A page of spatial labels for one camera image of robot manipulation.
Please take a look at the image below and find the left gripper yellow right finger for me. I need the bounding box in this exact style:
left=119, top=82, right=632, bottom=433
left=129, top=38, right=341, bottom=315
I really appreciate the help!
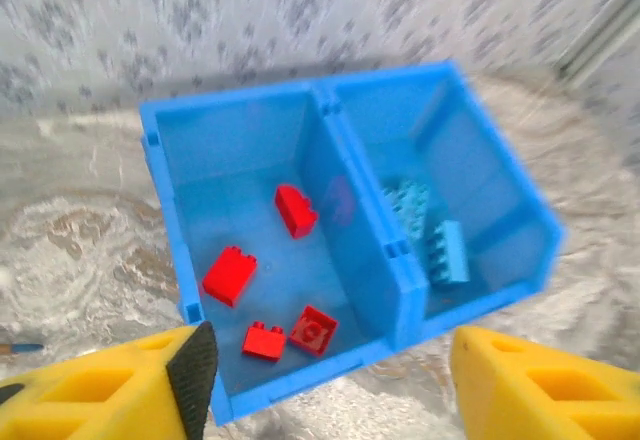
left=449, top=325, right=640, bottom=440

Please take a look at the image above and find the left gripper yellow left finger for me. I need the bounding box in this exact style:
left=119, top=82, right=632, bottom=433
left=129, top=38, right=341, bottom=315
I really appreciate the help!
left=0, top=320, right=220, bottom=440

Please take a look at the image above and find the blue lego brick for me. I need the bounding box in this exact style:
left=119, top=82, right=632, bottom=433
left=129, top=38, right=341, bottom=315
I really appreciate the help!
left=424, top=219, right=472, bottom=287
left=382, top=179, right=432, bottom=257

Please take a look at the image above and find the red lego brick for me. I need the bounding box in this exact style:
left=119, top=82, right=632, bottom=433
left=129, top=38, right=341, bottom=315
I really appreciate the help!
left=201, top=245, right=259, bottom=309
left=274, top=184, right=320, bottom=240
left=241, top=320, right=288, bottom=364
left=288, top=304, right=340, bottom=358

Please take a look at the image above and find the blue plastic bin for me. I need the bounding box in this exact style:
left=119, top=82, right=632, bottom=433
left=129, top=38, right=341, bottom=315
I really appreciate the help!
left=138, top=79, right=431, bottom=427
left=319, top=59, right=569, bottom=352

